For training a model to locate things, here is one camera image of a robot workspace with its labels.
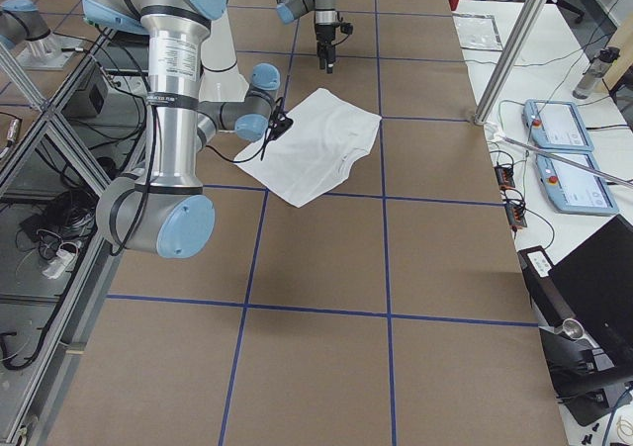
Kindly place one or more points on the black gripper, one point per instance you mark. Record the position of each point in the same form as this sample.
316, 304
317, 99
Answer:
324, 36
284, 126

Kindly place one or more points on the white printed t-shirt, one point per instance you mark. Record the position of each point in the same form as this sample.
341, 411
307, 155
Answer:
317, 153

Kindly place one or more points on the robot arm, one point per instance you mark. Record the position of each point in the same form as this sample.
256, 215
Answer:
292, 10
160, 207

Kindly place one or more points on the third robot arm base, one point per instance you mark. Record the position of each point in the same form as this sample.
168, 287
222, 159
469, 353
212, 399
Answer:
23, 25

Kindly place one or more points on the clear plastic bag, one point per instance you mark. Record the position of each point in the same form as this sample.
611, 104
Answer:
477, 31

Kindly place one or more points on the white power strip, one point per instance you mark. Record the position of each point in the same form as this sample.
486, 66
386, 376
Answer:
59, 263

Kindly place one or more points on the far blue teach pendant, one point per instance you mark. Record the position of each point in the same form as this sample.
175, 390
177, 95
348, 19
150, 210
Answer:
556, 125

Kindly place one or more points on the blue teach pendant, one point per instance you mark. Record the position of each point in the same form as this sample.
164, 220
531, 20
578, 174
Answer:
556, 125
572, 190

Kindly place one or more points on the orange black connector board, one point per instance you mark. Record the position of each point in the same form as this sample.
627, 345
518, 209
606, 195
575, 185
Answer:
513, 201

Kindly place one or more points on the water bottle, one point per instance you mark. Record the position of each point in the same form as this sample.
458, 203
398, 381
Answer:
598, 67

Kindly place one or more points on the near blue teach pendant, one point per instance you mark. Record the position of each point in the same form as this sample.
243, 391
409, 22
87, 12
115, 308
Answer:
572, 190

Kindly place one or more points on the black laptop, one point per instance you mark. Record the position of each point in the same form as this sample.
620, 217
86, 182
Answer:
592, 284

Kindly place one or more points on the aluminium frame rack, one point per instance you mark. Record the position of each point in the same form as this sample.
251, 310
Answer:
90, 130

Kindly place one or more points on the aluminium frame post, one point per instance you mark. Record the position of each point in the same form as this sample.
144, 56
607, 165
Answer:
519, 34

